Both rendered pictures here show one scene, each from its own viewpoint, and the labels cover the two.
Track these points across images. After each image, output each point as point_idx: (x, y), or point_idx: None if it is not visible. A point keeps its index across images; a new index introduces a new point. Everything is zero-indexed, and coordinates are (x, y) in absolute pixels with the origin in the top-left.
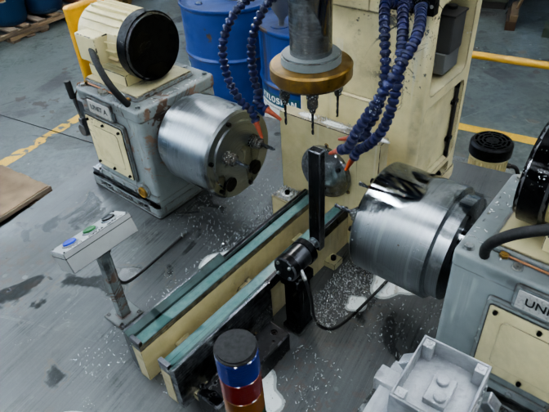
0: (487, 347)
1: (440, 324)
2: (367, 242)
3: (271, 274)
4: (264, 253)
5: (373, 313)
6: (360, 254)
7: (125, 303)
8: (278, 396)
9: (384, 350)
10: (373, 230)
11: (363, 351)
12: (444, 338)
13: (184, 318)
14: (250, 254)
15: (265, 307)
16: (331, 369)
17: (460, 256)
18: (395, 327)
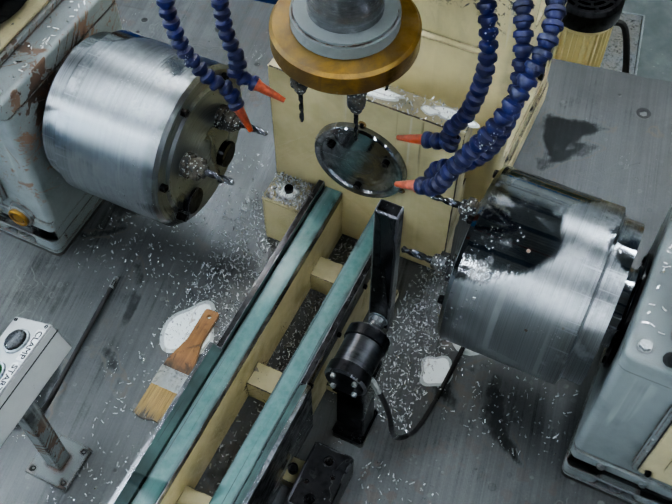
0: (662, 459)
1: (589, 425)
2: (472, 323)
3: (308, 369)
4: (277, 317)
5: (466, 384)
6: (460, 336)
7: (61, 449)
8: None
9: (493, 446)
10: (483, 307)
11: (463, 455)
12: (594, 439)
13: (182, 471)
14: (260, 331)
15: (304, 420)
16: (422, 494)
17: (634, 362)
18: (503, 403)
